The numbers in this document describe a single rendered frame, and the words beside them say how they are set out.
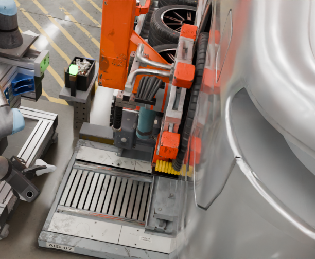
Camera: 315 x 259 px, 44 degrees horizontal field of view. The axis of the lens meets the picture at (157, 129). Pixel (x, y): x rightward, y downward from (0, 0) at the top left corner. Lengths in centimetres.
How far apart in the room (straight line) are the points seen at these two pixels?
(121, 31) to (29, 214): 116
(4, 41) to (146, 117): 81
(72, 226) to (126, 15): 118
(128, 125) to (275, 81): 170
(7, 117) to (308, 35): 89
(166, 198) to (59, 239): 62
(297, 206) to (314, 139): 16
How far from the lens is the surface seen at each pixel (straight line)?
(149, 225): 216
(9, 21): 212
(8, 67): 220
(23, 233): 233
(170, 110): 156
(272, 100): 69
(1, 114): 127
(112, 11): 215
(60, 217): 228
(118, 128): 176
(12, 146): 248
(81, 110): 274
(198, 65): 157
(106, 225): 225
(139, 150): 263
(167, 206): 219
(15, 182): 128
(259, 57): 73
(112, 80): 236
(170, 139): 157
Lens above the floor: 195
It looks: 41 degrees down
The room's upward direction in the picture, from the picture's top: 12 degrees clockwise
